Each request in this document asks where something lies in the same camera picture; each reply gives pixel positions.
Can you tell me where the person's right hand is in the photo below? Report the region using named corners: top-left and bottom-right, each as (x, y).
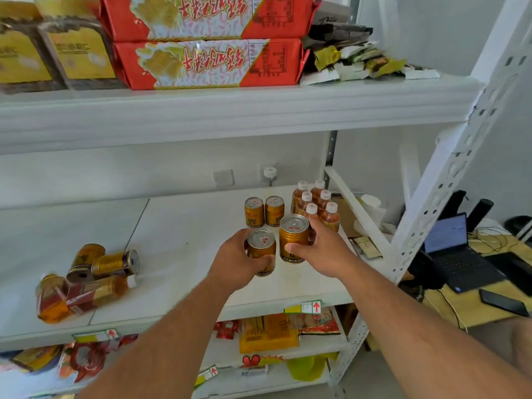
top-left (284, 214), bottom-right (361, 280)

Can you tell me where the person's left hand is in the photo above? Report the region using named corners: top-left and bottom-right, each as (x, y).
top-left (206, 228), bottom-right (277, 294)

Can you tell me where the white metal shelf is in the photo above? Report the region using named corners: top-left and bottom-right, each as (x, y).
top-left (0, 0), bottom-right (532, 399)

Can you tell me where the person's left forearm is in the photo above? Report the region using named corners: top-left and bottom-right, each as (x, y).
top-left (79, 276), bottom-right (233, 399)

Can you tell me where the person's right forearm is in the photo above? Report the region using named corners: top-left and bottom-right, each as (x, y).
top-left (336, 261), bottom-right (532, 399)

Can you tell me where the brown cardboard box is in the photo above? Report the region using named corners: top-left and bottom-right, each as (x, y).
top-left (332, 195), bottom-right (366, 239)

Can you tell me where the yellow white price tag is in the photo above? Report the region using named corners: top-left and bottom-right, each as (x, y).
top-left (194, 364), bottom-right (220, 387)
top-left (284, 300), bottom-right (323, 315)
top-left (74, 329), bottom-right (120, 344)

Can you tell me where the white paper roll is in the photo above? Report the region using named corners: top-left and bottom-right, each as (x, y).
top-left (353, 194), bottom-right (387, 237)

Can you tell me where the red printed snack packet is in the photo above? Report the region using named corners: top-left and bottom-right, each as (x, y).
top-left (297, 307), bottom-right (341, 336)

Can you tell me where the yellow snack packet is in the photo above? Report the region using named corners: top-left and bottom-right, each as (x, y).
top-left (239, 313), bottom-right (300, 355)

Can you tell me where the yellow-green plastic bag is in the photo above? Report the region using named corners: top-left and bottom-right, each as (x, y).
top-left (285, 352), bottom-right (338, 382)

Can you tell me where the black laptop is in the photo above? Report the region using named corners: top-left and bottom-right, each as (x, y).
top-left (423, 212), bottom-right (507, 294)

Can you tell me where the black backpack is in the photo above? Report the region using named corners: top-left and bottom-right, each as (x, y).
top-left (440, 190), bottom-right (468, 221)

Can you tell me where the low wooden table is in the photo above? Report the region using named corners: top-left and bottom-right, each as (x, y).
top-left (422, 228), bottom-right (532, 329)

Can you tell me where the black cylinder speaker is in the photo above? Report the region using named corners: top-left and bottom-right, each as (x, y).
top-left (466, 198), bottom-right (494, 232)

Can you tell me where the pile of colourful snack packets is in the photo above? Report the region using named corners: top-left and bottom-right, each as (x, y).
top-left (0, 334), bottom-right (140, 385)

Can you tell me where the black phone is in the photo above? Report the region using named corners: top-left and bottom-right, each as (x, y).
top-left (478, 288), bottom-right (531, 318)

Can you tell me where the black mouse pad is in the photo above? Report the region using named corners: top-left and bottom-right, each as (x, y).
top-left (484, 252), bottom-right (532, 298)

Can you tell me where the black round pouch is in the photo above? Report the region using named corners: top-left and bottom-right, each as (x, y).
top-left (504, 216), bottom-right (532, 237)

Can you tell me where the pile of small snack sachets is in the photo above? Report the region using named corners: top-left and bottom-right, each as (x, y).
top-left (299, 0), bottom-right (441, 86)

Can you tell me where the white cable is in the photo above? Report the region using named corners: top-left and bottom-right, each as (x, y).
top-left (428, 288), bottom-right (468, 333)

